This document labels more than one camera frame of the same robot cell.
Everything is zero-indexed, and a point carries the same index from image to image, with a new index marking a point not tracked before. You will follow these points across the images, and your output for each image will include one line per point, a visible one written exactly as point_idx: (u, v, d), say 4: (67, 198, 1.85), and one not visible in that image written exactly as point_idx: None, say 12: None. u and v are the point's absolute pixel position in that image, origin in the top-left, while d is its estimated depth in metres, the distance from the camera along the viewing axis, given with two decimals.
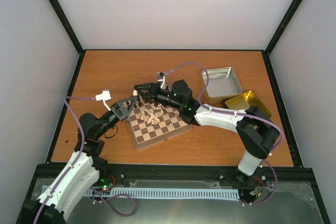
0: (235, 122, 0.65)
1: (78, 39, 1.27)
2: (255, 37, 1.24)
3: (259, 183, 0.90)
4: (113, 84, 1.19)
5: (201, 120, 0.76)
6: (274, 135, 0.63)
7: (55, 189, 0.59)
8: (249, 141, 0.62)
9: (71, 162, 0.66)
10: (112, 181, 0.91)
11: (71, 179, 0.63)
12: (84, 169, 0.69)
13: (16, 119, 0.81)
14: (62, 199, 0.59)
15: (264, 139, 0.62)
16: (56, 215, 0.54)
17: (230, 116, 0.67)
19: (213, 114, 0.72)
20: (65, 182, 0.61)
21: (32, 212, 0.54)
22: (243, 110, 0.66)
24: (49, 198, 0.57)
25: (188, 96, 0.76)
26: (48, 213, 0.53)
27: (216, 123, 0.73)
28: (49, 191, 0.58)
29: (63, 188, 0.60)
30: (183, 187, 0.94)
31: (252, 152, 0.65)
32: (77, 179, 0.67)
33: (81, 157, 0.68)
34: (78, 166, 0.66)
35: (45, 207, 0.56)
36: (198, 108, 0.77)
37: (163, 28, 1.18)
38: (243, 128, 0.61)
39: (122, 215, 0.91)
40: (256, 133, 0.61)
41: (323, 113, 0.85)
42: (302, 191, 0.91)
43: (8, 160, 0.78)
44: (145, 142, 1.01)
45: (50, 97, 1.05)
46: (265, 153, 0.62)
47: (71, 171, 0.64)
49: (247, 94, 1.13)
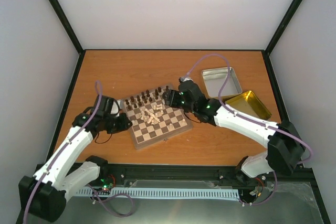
0: (266, 137, 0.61)
1: (78, 38, 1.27)
2: (255, 37, 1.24)
3: (258, 182, 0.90)
4: (113, 84, 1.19)
5: (220, 122, 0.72)
6: (301, 152, 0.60)
7: (52, 166, 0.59)
8: (277, 157, 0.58)
9: (69, 138, 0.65)
10: (112, 181, 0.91)
11: (69, 155, 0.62)
12: (84, 146, 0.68)
13: (16, 119, 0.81)
14: (60, 177, 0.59)
15: (291, 156, 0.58)
16: (53, 193, 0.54)
17: (260, 127, 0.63)
19: (238, 119, 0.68)
20: (63, 159, 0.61)
21: (29, 189, 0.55)
22: (275, 124, 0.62)
24: (45, 175, 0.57)
25: (194, 91, 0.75)
26: (44, 191, 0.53)
27: (239, 129, 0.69)
28: (45, 169, 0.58)
29: (60, 165, 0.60)
30: (183, 187, 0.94)
31: (274, 168, 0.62)
32: (77, 156, 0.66)
33: (79, 133, 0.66)
34: (76, 141, 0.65)
35: (42, 184, 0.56)
36: (220, 108, 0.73)
37: (163, 28, 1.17)
38: (275, 145, 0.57)
39: (121, 215, 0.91)
40: (286, 151, 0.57)
41: (324, 113, 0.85)
42: (302, 191, 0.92)
43: (8, 160, 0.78)
44: (145, 142, 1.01)
45: (49, 96, 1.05)
46: (290, 172, 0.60)
47: (68, 148, 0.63)
49: (247, 94, 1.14)
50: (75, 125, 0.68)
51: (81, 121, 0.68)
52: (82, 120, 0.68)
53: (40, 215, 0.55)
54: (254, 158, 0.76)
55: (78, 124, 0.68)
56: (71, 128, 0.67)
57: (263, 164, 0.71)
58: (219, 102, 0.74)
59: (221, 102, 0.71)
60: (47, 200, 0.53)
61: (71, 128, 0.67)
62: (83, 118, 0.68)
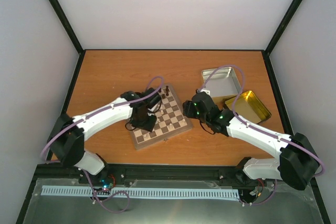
0: (279, 149, 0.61)
1: (78, 38, 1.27)
2: (254, 38, 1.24)
3: (258, 183, 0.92)
4: (113, 84, 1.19)
5: (232, 132, 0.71)
6: (314, 166, 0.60)
7: (90, 117, 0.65)
8: (289, 170, 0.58)
9: (113, 104, 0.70)
10: (112, 182, 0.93)
11: (106, 116, 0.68)
12: (121, 116, 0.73)
13: (16, 119, 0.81)
14: (92, 129, 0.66)
15: (303, 169, 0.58)
16: (80, 140, 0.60)
17: (272, 138, 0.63)
19: (251, 130, 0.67)
20: (102, 117, 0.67)
21: (62, 126, 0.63)
22: (288, 136, 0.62)
24: (82, 121, 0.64)
25: (207, 101, 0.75)
26: (74, 135, 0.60)
27: (251, 140, 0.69)
28: (84, 116, 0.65)
29: (96, 120, 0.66)
30: (183, 187, 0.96)
31: (286, 180, 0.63)
32: (112, 121, 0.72)
33: (124, 105, 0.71)
34: (117, 110, 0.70)
35: (75, 127, 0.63)
36: (232, 119, 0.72)
37: (162, 28, 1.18)
38: (287, 158, 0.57)
39: (117, 212, 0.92)
40: (298, 163, 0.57)
41: (324, 112, 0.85)
42: (302, 191, 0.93)
43: (8, 159, 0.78)
44: (145, 142, 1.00)
45: (49, 96, 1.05)
46: (303, 184, 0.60)
47: (109, 111, 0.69)
49: (247, 94, 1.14)
50: (123, 97, 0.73)
51: (129, 97, 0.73)
52: (130, 97, 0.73)
53: (59, 153, 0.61)
54: (262, 162, 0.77)
55: (126, 98, 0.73)
56: (119, 98, 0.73)
57: (269, 170, 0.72)
58: (231, 113, 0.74)
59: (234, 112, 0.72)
60: (73, 142, 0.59)
61: (118, 98, 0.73)
62: (133, 95, 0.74)
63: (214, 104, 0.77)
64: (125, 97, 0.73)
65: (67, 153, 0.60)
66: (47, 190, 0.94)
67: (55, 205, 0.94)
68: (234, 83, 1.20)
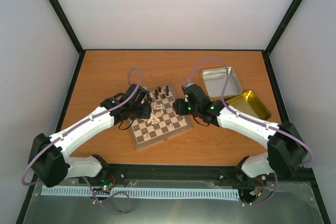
0: (267, 137, 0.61)
1: (78, 38, 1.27)
2: (254, 38, 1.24)
3: (259, 183, 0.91)
4: (113, 84, 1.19)
5: (223, 123, 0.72)
6: (302, 154, 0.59)
7: (67, 134, 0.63)
8: (276, 158, 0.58)
9: (92, 115, 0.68)
10: (112, 181, 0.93)
11: (86, 130, 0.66)
12: (103, 126, 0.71)
13: (16, 119, 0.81)
14: (72, 145, 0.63)
15: (291, 157, 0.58)
16: (58, 160, 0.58)
17: (260, 127, 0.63)
19: (240, 119, 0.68)
20: (81, 131, 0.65)
21: (40, 147, 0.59)
22: (276, 124, 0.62)
24: (59, 140, 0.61)
25: (198, 93, 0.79)
26: (52, 155, 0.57)
27: (241, 130, 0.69)
28: (61, 134, 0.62)
29: (75, 136, 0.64)
30: (183, 187, 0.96)
31: (274, 169, 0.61)
32: (94, 132, 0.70)
33: (104, 114, 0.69)
34: (97, 121, 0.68)
35: (53, 146, 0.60)
36: (222, 109, 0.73)
37: (162, 28, 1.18)
38: (274, 145, 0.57)
39: (118, 213, 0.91)
40: (285, 151, 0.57)
41: (324, 112, 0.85)
42: (302, 191, 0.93)
43: (8, 160, 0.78)
44: (145, 142, 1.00)
45: (49, 96, 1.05)
46: (291, 173, 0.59)
47: (88, 124, 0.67)
49: (247, 94, 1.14)
50: (103, 106, 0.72)
51: (109, 106, 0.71)
52: (111, 104, 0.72)
53: (39, 175, 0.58)
54: (256, 158, 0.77)
55: (106, 106, 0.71)
56: (98, 108, 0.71)
57: (263, 164, 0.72)
58: (221, 103, 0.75)
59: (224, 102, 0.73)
60: (51, 163, 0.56)
61: (98, 108, 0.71)
62: (113, 100, 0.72)
63: (205, 95, 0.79)
64: (104, 107, 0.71)
65: (47, 175, 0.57)
66: (47, 190, 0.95)
67: (55, 205, 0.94)
68: (234, 83, 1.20)
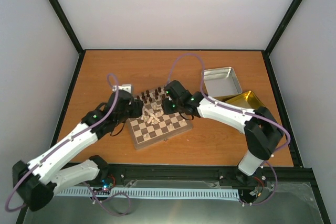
0: (243, 122, 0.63)
1: (78, 39, 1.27)
2: (254, 38, 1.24)
3: (259, 182, 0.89)
4: (113, 84, 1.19)
5: (203, 113, 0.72)
6: (278, 137, 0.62)
7: (46, 159, 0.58)
8: (254, 142, 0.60)
9: (71, 135, 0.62)
10: (112, 181, 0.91)
11: (66, 152, 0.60)
12: (87, 144, 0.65)
13: (16, 119, 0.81)
14: (52, 170, 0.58)
15: (268, 140, 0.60)
16: (39, 188, 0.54)
17: (237, 114, 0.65)
19: (219, 108, 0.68)
20: (61, 154, 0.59)
21: (20, 174, 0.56)
22: (251, 110, 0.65)
24: (37, 167, 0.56)
25: (177, 86, 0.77)
26: (30, 184, 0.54)
27: (220, 118, 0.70)
28: (39, 160, 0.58)
29: (54, 160, 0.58)
30: (183, 187, 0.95)
31: (253, 153, 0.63)
32: (79, 151, 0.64)
33: (84, 132, 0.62)
34: (77, 141, 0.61)
35: (31, 174, 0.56)
36: (202, 100, 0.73)
37: (162, 28, 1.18)
38: (251, 128, 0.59)
39: (119, 215, 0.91)
40: (262, 135, 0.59)
41: (324, 111, 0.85)
42: (302, 191, 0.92)
43: (8, 160, 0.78)
44: (145, 142, 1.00)
45: (49, 96, 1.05)
46: (268, 156, 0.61)
47: (69, 145, 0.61)
49: (247, 94, 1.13)
50: (83, 122, 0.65)
51: (90, 121, 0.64)
52: (92, 119, 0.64)
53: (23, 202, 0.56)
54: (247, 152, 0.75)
55: (86, 122, 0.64)
56: (79, 125, 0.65)
57: (252, 157, 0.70)
58: (201, 94, 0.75)
59: (203, 93, 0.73)
60: (30, 192, 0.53)
61: (78, 125, 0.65)
62: (94, 116, 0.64)
63: (184, 88, 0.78)
64: (85, 123, 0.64)
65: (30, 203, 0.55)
66: None
67: (54, 205, 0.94)
68: (234, 83, 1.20)
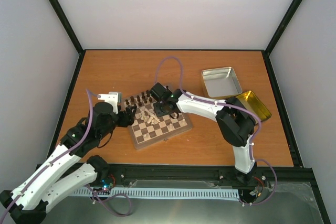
0: (216, 112, 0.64)
1: (78, 39, 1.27)
2: (254, 38, 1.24)
3: (258, 182, 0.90)
4: (113, 84, 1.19)
5: (182, 108, 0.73)
6: (250, 125, 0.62)
7: (27, 188, 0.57)
8: (227, 130, 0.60)
9: (50, 160, 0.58)
10: (112, 181, 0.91)
11: (46, 179, 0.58)
12: (71, 164, 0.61)
13: (16, 118, 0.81)
14: (35, 198, 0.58)
15: (240, 127, 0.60)
16: (23, 216, 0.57)
17: (210, 105, 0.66)
19: (195, 102, 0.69)
20: (41, 181, 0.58)
21: (6, 202, 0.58)
22: (223, 100, 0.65)
24: (20, 197, 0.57)
25: (158, 87, 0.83)
26: (16, 213, 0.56)
27: (198, 112, 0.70)
28: (21, 190, 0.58)
29: (35, 188, 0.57)
30: (183, 187, 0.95)
31: (229, 141, 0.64)
32: (64, 172, 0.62)
33: (63, 156, 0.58)
34: (58, 164, 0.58)
35: (15, 204, 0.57)
36: (181, 96, 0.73)
37: (163, 28, 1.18)
38: (222, 117, 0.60)
39: (120, 215, 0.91)
40: (233, 122, 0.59)
41: (324, 111, 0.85)
42: (302, 191, 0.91)
43: (8, 159, 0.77)
44: (145, 142, 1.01)
45: (49, 96, 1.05)
46: (242, 142, 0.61)
47: (49, 170, 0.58)
49: (247, 94, 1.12)
50: (62, 144, 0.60)
51: (69, 143, 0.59)
52: (72, 140, 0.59)
53: None
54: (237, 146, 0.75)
55: (66, 144, 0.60)
56: (58, 147, 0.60)
57: (238, 150, 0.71)
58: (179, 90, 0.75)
59: (181, 89, 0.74)
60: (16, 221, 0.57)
61: (58, 147, 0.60)
62: (72, 136, 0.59)
63: (165, 87, 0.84)
64: (64, 145, 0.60)
65: None
66: None
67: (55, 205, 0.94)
68: (234, 83, 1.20)
